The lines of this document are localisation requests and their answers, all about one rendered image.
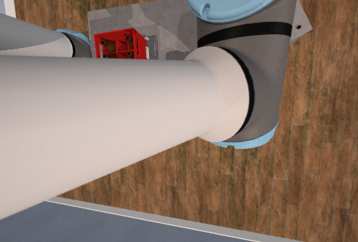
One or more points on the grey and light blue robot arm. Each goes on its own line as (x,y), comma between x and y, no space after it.
(67,119)

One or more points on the red crate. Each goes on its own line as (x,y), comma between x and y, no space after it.
(122,46)

